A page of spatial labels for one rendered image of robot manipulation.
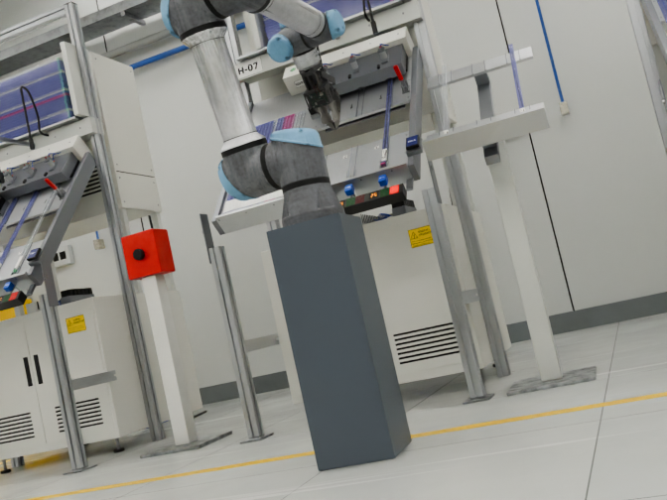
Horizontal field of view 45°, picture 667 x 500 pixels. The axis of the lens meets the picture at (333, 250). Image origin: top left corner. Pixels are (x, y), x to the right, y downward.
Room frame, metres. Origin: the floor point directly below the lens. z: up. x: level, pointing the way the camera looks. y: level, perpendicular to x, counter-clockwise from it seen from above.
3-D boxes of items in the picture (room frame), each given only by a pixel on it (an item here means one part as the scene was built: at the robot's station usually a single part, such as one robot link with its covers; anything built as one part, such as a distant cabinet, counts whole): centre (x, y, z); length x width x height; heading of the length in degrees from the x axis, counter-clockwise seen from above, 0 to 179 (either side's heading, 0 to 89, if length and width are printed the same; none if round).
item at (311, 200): (1.88, 0.03, 0.60); 0.15 x 0.15 x 0.10
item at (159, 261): (2.90, 0.66, 0.39); 0.24 x 0.24 x 0.78; 70
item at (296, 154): (1.89, 0.04, 0.72); 0.13 x 0.12 x 0.14; 62
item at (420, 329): (3.09, -0.18, 0.31); 0.70 x 0.65 x 0.62; 70
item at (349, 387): (1.88, 0.03, 0.27); 0.18 x 0.18 x 0.55; 73
